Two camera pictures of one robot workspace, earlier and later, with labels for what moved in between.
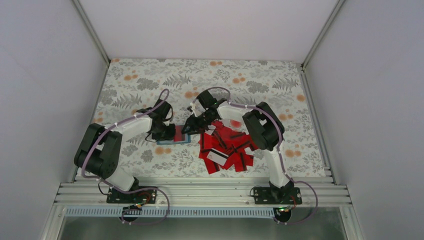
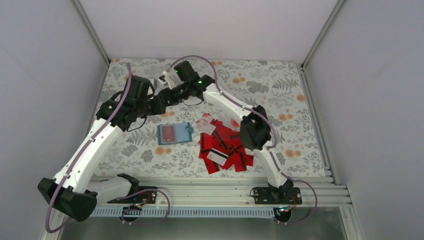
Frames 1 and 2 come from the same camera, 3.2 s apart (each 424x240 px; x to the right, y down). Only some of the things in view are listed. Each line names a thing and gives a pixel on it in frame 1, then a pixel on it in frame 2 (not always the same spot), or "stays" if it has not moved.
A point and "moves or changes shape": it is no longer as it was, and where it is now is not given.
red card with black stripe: (179, 136) moves or changes shape
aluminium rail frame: (203, 191) stays
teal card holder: (179, 137) stays
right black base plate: (290, 195) stays
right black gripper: (194, 124) to (173, 99)
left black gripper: (170, 135) to (159, 107)
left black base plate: (147, 196) stays
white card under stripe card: (217, 156) stays
